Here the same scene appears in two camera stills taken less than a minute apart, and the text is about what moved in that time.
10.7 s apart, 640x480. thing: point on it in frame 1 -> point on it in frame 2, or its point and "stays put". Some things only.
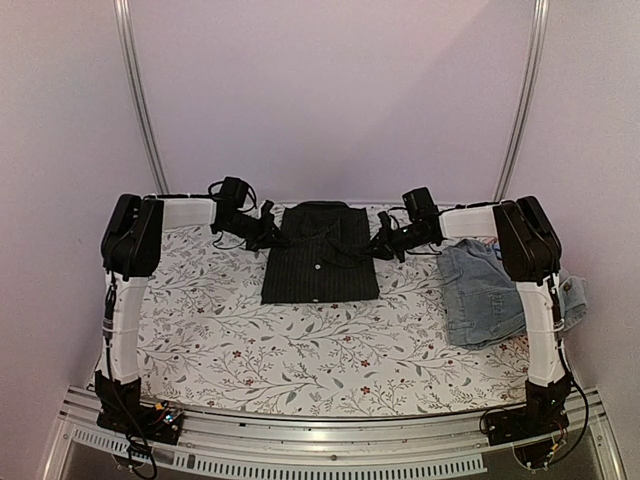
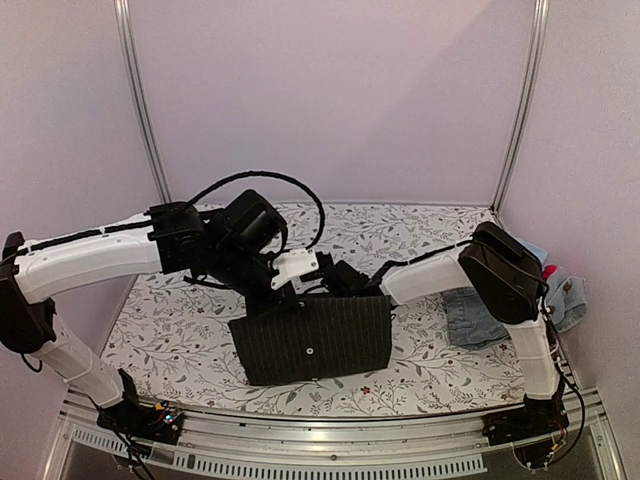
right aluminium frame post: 538,35 stays put
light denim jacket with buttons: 573,299 stays put
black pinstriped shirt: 326,256 -> 315,339
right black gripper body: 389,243 -> 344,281
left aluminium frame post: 124,24 stays put
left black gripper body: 257,234 -> 257,307
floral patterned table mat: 208,345 stays put
